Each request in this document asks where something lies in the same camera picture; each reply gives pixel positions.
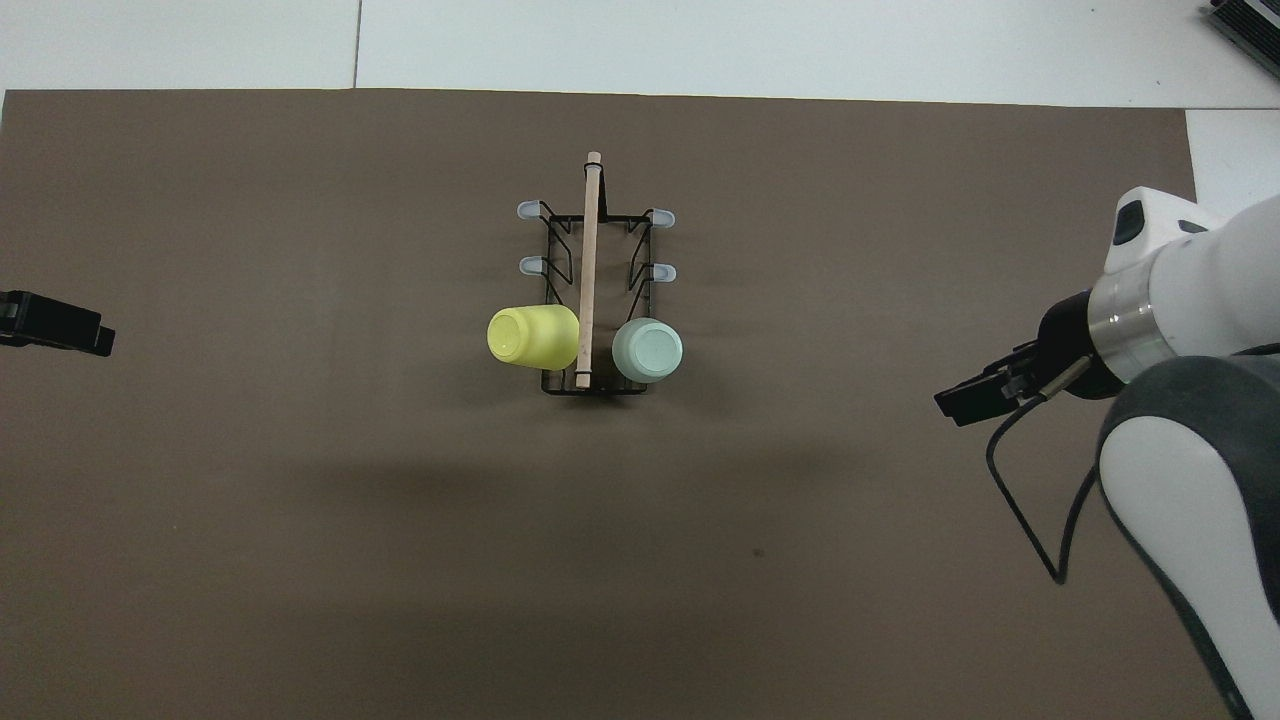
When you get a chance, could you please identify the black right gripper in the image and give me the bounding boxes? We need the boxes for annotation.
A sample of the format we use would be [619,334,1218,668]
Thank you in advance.
[934,289,1122,427]

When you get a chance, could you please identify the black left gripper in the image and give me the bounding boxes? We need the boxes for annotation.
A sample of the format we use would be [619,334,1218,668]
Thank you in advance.
[0,289,117,359]

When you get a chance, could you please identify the pale green plastic cup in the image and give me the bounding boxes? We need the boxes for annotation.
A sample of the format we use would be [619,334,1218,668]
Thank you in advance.
[610,317,686,385]

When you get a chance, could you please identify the yellow plastic cup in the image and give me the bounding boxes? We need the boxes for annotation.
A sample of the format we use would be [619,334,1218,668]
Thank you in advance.
[486,304,582,370]

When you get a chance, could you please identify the large brown table mat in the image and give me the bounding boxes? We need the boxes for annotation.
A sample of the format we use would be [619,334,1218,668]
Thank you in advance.
[0,88,1243,720]

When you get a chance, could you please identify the black ribbed device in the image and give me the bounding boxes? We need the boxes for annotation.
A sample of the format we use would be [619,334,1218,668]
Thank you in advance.
[1205,0,1280,51]

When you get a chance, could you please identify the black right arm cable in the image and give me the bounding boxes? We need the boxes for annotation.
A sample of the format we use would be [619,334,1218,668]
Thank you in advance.
[985,358,1103,587]

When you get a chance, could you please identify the black wire rack wooden handle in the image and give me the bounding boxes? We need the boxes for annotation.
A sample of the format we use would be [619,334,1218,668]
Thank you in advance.
[515,152,677,397]

